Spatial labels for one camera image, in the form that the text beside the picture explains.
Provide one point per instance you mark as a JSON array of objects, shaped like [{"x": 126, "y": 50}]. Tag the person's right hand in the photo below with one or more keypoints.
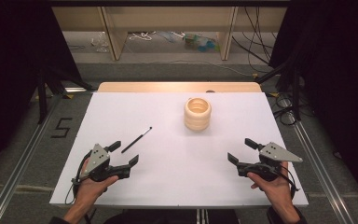
[{"x": 276, "y": 189}]

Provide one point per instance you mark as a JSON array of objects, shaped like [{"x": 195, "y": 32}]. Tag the cream ribbed round holder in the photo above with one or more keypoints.
[{"x": 197, "y": 119}]

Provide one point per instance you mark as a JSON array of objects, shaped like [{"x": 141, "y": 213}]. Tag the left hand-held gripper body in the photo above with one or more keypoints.
[{"x": 97, "y": 157}]

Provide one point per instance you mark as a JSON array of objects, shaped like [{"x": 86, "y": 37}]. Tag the metal floor rail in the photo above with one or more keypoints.
[
  {"x": 320, "y": 171},
  {"x": 18, "y": 171}
]

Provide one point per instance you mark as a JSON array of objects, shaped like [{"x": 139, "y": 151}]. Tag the clear plastic item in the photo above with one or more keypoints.
[{"x": 101, "y": 43}]

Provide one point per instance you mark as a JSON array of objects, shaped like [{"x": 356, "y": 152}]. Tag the black curtain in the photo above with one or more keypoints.
[
  {"x": 338, "y": 77},
  {"x": 15, "y": 77}
]

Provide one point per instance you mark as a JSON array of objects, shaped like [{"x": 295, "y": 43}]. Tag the clear blue plastic bag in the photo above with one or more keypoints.
[{"x": 168, "y": 36}]

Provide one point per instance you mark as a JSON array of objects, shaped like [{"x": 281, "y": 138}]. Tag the white table board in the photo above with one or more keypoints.
[{"x": 174, "y": 174}]

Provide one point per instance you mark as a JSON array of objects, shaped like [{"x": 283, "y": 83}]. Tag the black metal stand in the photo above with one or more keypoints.
[
  {"x": 296, "y": 93},
  {"x": 42, "y": 99}
]

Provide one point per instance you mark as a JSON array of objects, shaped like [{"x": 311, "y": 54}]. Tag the black makeup brush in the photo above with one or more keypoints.
[{"x": 136, "y": 140}]

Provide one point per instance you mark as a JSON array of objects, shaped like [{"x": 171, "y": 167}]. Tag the pile of coloured packets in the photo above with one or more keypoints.
[{"x": 202, "y": 43}]

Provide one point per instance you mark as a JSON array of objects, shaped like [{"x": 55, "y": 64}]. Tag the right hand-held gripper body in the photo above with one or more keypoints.
[{"x": 275, "y": 152}]

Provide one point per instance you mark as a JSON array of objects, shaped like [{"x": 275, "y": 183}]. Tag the light wooden desk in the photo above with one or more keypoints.
[{"x": 167, "y": 18}]

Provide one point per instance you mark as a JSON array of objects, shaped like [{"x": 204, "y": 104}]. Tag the person's left hand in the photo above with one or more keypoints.
[{"x": 90, "y": 189}]

